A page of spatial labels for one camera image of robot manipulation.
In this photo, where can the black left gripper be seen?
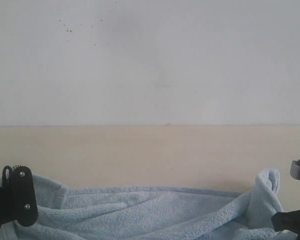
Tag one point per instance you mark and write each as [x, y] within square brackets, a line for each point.
[17, 196]

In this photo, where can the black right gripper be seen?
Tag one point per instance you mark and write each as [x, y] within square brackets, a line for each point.
[289, 221]

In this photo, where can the light blue fleece towel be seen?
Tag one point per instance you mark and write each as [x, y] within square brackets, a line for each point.
[152, 213]

